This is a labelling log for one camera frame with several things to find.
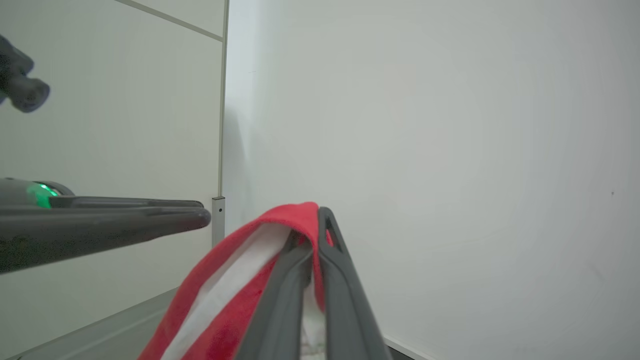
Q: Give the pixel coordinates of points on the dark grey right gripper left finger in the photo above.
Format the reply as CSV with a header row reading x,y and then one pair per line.
x,y
280,305

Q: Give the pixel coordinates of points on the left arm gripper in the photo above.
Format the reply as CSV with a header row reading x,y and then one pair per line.
x,y
20,192

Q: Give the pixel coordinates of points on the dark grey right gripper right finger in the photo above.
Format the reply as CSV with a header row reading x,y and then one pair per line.
x,y
350,310

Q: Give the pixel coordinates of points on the red garment with white stripes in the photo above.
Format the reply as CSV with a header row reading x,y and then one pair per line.
x,y
215,280

